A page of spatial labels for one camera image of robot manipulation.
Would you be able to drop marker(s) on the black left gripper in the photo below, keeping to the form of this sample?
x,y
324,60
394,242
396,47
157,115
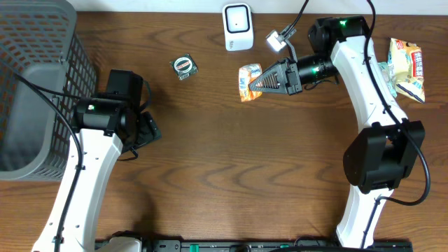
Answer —
x,y
150,128

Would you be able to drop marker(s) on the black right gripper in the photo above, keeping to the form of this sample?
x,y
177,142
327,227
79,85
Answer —
x,y
286,75

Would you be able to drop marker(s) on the small orange juice box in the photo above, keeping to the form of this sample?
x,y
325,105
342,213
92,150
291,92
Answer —
x,y
247,74

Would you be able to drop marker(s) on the dark green round-label packet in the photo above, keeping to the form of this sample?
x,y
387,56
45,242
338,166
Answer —
x,y
184,66

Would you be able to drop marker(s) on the teal candy wrapper packet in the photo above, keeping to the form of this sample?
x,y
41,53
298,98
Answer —
x,y
387,78

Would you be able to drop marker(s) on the large white snack bag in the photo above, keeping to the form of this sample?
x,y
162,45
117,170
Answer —
x,y
405,64

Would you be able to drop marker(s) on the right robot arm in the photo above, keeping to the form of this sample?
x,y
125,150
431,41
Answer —
x,y
388,143

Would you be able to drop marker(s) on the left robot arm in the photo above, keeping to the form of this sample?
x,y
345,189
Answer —
x,y
105,126

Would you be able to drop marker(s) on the white barcode scanner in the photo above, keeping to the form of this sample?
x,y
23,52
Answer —
x,y
238,26

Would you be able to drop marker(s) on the grey plastic mesh basket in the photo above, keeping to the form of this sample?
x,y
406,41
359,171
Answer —
x,y
39,43

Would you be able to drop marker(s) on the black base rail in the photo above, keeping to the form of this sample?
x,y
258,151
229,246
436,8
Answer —
x,y
171,245

